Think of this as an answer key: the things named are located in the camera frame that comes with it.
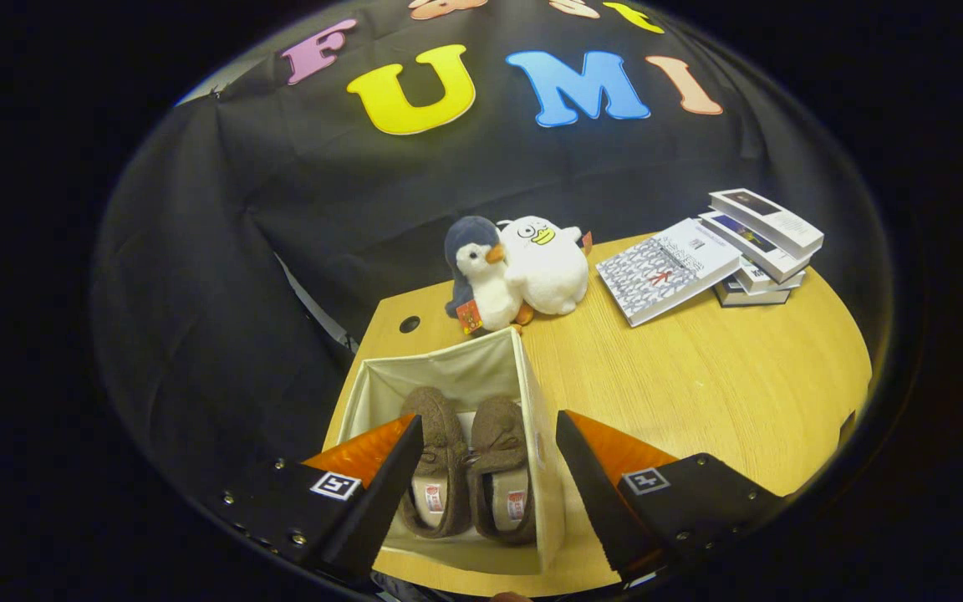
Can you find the brown fuzzy slipper shoe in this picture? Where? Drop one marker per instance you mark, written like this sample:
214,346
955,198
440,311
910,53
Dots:
440,418
498,418

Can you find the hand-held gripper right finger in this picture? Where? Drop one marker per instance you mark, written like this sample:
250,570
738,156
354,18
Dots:
598,502

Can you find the white duck plush toy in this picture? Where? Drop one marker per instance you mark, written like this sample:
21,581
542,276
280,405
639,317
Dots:
544,267

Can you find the beige fabric storage box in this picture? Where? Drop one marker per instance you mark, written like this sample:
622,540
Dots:
448,368

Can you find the grey white penguin plush toy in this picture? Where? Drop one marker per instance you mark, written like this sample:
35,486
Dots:
490,293

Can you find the dark grey book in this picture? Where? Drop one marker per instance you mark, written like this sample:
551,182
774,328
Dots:
749,297

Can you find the book with patterned cover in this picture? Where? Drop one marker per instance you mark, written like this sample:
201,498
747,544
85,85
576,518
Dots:
665,267

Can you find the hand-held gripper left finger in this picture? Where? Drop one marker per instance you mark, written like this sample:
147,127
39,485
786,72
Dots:
381,502

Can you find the thin white book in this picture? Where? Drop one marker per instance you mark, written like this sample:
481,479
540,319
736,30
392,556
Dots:
770,280

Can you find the white book with blue picture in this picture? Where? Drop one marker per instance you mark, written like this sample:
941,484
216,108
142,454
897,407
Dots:
753,247

